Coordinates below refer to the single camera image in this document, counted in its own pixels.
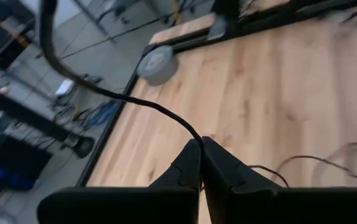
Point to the white flat box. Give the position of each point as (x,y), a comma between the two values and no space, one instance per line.
(65,88)

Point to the grey duct tape roll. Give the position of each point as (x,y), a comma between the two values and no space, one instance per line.
(156,62)

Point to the black aluminium table frame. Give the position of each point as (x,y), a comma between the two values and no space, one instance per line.
(107,133)

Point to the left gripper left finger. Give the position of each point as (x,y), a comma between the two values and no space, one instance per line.
(119,205)

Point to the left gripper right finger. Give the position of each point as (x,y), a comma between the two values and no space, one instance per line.
(259,205)

